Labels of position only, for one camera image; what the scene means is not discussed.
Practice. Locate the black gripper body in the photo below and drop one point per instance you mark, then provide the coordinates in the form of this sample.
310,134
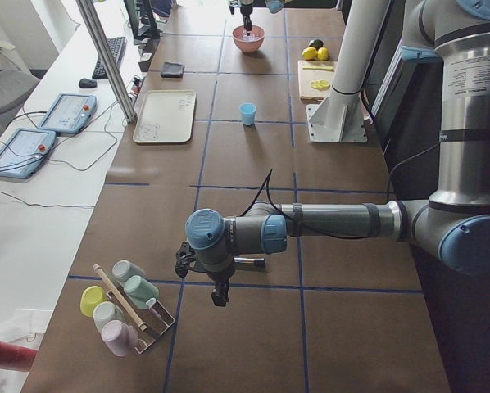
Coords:
220,279
246,8

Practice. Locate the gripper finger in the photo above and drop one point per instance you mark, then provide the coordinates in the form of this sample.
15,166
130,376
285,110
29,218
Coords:
219,298
249,23
245,22

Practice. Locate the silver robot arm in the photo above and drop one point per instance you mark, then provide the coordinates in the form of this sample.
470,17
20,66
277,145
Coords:
274,6
452,224

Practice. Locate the clear ice cubes pile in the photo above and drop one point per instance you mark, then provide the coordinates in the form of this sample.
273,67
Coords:
249,36

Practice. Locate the mint green cup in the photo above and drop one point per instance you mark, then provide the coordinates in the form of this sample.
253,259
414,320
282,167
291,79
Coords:
140,291

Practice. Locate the light blue cup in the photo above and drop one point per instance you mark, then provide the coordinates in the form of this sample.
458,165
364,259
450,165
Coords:
248,113

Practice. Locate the grey cup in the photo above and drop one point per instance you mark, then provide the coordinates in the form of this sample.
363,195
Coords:
122,270

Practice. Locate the pink cup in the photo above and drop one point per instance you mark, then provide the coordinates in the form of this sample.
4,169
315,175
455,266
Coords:
119,337

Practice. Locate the white cup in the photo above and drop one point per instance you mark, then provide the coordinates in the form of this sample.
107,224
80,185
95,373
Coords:
105,312

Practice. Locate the yellow cup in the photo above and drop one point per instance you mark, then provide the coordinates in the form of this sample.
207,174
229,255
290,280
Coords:
90,298

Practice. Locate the pink bowl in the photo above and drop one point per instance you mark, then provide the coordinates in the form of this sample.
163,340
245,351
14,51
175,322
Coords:
248,47

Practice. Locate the yellow lemon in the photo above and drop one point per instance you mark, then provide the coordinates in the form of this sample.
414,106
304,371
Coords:
322,54
309,53

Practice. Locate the wooden cutting board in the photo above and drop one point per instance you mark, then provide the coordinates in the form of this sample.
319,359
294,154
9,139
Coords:
315,79

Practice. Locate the folded grey cloth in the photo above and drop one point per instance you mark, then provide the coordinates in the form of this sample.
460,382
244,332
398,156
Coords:
172,70

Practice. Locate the yellow plastic knife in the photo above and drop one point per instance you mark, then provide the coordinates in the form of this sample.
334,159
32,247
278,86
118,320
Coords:
319,67

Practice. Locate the lemon slices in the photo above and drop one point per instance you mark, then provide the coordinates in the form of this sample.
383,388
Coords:
320,84

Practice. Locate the beige bear tray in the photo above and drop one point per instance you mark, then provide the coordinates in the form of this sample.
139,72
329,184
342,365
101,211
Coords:
166,116

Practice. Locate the black computer mouse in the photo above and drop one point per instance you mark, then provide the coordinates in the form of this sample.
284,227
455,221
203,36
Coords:
87,83

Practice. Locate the upper blue teach pendant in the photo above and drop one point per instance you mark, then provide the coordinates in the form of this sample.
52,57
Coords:
70,113

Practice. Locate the blue teach pendant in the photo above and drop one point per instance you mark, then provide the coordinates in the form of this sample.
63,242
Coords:
70,113
25,151

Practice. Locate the red bottle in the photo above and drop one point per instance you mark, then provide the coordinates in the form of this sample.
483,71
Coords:
15,357

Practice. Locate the lower blue teach pendant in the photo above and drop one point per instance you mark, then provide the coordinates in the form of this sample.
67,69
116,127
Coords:
25,151

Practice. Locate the white wire cup rack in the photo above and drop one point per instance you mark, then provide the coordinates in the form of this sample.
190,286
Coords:
158,319

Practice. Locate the wooden rack handle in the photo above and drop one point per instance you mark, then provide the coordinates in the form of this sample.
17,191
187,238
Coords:
117,294

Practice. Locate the white camera mast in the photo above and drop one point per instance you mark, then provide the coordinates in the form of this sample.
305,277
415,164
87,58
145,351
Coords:
364,24

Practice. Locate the white mast base plate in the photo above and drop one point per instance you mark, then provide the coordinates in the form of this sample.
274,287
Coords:
336,119

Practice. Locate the aluminium frame post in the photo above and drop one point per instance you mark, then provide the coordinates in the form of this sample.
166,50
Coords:
95,29

